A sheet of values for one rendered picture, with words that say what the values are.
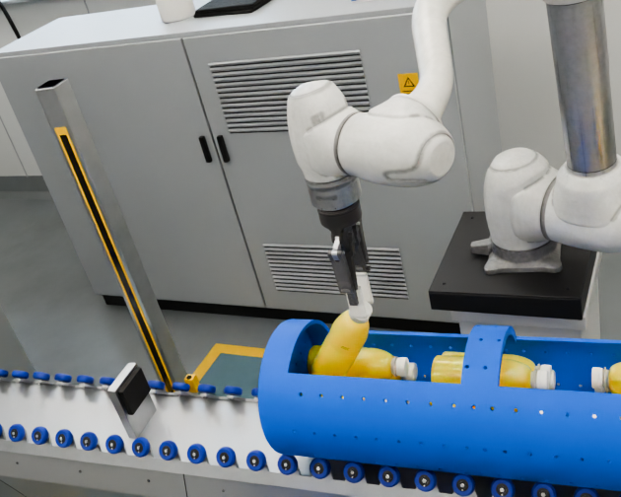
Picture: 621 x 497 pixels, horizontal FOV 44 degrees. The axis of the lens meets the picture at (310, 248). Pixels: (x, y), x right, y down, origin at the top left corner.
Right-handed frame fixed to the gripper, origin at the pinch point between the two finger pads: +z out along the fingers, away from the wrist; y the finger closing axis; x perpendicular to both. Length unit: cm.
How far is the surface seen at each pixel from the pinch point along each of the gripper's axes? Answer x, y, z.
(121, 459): -65, 10, 42
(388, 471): 1.5, 9.1, 37.0
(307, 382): -11.2, 8.4, 14.7
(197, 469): -44, 10, 42
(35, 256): -309, -216, 135
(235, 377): -120, -117, 134
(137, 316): -81, -32, 32
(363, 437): -0.1, 13.1, 23.5
